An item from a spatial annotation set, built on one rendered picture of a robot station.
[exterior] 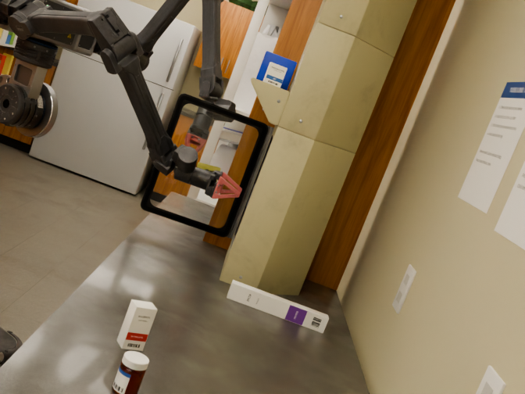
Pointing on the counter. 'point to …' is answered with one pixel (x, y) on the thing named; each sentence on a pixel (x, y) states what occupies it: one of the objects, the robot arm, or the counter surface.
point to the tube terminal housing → (307, 161)
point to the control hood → (271, 99)
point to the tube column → (369, 20)
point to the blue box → (277, 64)
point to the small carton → (275, 74)
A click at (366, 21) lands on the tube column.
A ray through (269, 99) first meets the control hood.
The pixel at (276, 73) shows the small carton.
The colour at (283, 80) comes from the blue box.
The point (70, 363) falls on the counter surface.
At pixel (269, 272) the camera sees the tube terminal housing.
